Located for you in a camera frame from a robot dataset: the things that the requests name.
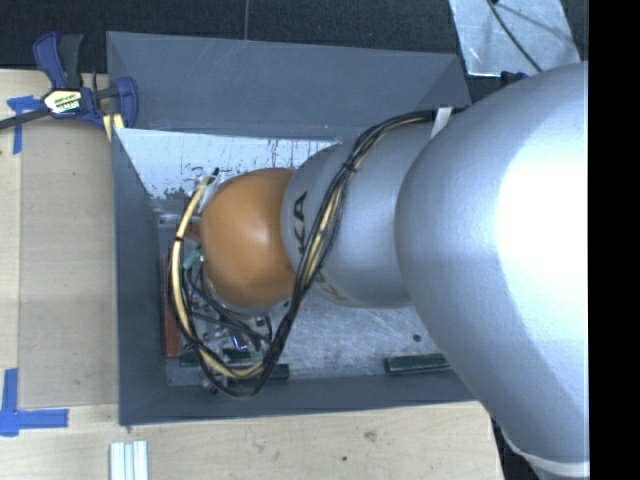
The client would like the grey metal bin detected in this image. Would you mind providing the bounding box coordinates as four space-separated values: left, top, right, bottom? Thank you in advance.
105 30 495 427

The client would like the red-brown flat block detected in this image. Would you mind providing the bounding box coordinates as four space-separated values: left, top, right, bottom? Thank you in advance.
159 254 183 360

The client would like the dark green flat block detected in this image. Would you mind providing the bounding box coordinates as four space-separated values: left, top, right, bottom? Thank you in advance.
383 353 451 375

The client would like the pale wood board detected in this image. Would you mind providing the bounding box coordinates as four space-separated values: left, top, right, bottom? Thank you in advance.
17 121 122 410

